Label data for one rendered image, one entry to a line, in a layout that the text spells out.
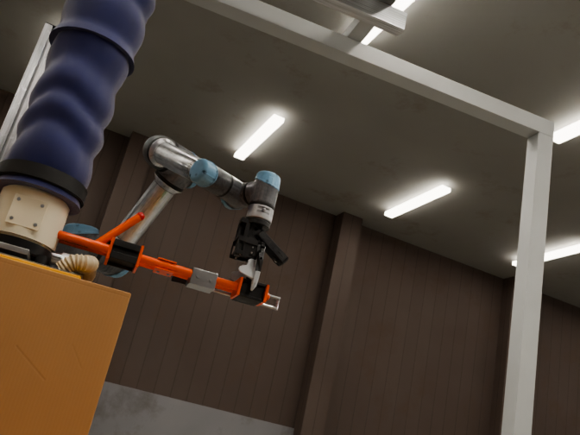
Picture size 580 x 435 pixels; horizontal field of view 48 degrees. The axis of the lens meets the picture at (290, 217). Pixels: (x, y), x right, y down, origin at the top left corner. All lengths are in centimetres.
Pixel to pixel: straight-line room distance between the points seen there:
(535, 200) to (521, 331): 89
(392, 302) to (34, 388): 795
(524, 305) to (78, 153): 315
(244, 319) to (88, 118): 656
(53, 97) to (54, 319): 59
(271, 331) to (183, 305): 118
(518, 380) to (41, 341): 316
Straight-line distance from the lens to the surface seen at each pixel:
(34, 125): 177
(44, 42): 273
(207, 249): 816
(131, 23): 192
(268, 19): 412
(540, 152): 471
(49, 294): 152
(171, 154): 203
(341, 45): 422
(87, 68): 182
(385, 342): 906
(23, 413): 150
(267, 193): 185
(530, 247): 441
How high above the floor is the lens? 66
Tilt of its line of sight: 21 degrees up
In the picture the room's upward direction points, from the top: 13 degrees clockwise
